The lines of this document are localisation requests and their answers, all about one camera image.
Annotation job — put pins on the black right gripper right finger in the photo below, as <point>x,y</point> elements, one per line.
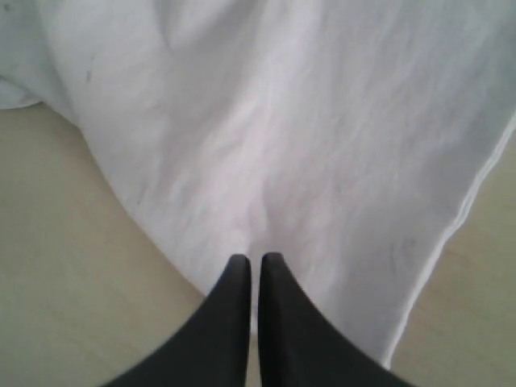
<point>298,346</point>

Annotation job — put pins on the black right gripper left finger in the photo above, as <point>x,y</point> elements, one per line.
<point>211,348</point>

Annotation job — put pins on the white t-shirt red lettering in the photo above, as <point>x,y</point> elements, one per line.
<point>350,136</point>

